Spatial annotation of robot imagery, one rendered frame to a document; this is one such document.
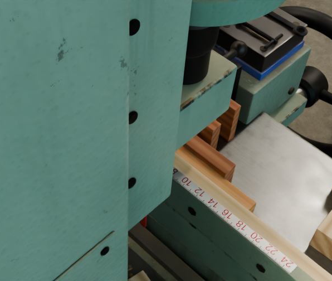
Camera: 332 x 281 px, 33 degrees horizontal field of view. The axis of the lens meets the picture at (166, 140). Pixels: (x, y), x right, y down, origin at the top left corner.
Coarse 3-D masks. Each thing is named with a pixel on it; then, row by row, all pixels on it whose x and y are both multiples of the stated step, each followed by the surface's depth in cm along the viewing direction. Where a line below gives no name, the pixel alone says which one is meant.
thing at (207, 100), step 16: (224, 64) 60; (208, 80) 58; (224, 80) 59; (192, 96) 57; (208, 96) 59; (224, 96) 62; (192, 112) 58; (208, 112) 61; (192, 128) 60; (176, 144) 60
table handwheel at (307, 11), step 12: (288, 12) 88; (300, 12) 86; (312, 12) 86; (312, 24) 85; (324, 24) 84; (312, 72) 93; (300, 84) 93; (312, 84) 92; (324, 84) 94; (312, 96) 93; (324, 96) 93; (324, 144) 100
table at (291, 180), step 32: (256, 128) 77; (288, 128) 77; (256, 160) 73; (288, 160) 74; (320, 160) 74; (256, 192) 70; (288, 192) 70; (320, 192) 71; (160, 224) 73; (288, 224) 68; (224, 256) 65; (320, 256) 65
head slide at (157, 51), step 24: (144, 0) 34; (168, 0) 36; (144, 24) 36; (168, 24) 38; (144, 48) 37; (168, 48) 40; (144, 72) 39; (168, 72) 42; (144, 96) 41; (168, 96) 44; (144, 120) 43; (168, 120) 46; (144, 144) 46; (168, 144) 49; (144, 168) 48; (168, 168) 52; (144, 192) 51; (168, 192) 56; (144, 216) 55
